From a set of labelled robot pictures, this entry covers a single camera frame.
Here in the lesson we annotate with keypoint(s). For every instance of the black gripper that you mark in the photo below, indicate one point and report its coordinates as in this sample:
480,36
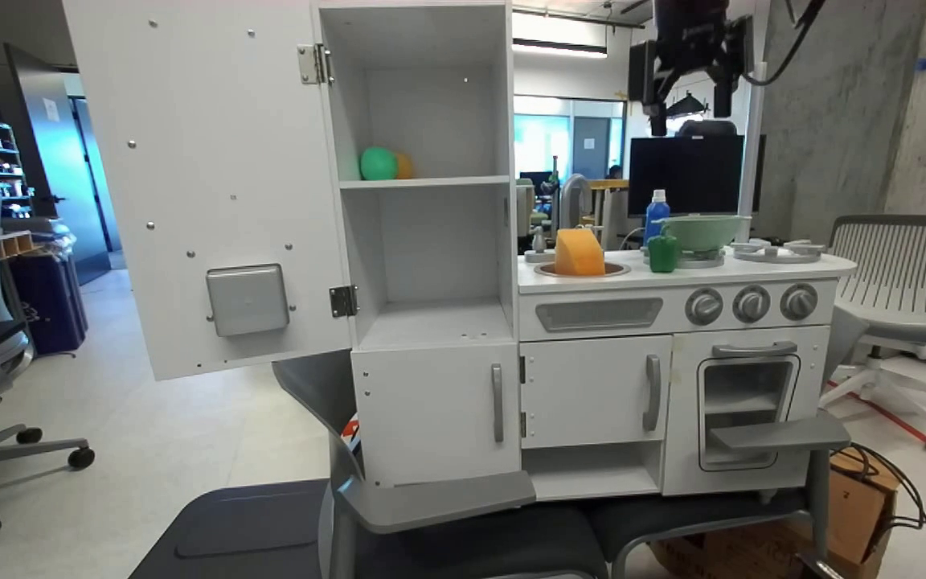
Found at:
691,33

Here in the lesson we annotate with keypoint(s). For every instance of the yellow toy cheese wedge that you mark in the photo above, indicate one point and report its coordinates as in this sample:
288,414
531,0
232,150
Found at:
578,251

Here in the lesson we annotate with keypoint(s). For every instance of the white tall cupboard door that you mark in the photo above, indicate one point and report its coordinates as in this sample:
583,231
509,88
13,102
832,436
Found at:
217,162

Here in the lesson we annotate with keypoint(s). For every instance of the large black monitor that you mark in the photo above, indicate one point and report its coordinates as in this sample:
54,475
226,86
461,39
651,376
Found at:
689,171

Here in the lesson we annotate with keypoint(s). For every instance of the blue bottle white cap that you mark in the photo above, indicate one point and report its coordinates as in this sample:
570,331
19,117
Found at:
658,213

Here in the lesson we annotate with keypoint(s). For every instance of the pale green colander bowl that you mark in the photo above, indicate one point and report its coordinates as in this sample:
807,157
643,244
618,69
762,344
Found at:
707,231

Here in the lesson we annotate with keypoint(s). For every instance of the grey toy faucet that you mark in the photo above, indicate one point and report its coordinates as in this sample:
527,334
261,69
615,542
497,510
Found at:
570,193

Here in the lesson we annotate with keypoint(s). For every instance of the silver toy sink basin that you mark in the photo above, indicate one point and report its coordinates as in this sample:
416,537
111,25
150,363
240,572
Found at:
618,267

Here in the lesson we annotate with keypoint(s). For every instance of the grey stove knob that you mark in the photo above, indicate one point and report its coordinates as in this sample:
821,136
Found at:
799,300
704,305
751,302

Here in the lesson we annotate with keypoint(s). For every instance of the toy oven door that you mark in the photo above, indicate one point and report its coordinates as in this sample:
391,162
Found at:
754,349

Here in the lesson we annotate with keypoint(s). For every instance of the white mesh office chair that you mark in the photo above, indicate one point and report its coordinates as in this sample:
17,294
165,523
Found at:
902,276

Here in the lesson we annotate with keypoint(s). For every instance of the small orange toy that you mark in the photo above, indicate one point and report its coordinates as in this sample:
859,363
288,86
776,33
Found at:
405,169

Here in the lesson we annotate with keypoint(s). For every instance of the white toy kitchen unit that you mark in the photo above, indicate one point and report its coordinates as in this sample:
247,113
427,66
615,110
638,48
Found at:
420,244

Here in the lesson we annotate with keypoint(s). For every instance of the green toy ball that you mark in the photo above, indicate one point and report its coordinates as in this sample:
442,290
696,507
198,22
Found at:
377,162

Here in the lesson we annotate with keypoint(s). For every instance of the white sink cabinet door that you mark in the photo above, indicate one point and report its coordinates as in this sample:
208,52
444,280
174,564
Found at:
592,389

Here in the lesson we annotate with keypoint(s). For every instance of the white short fridge door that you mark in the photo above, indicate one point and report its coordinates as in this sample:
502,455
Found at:
420,414

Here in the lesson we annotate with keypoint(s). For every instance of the brown cardboard box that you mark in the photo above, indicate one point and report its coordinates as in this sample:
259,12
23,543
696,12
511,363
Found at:
852,503

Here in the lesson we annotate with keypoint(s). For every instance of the dark blue suitcase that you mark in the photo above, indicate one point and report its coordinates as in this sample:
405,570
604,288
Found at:
45,300

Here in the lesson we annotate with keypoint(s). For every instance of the black fish-shaped wall item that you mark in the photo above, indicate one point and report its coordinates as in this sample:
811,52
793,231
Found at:
689,107

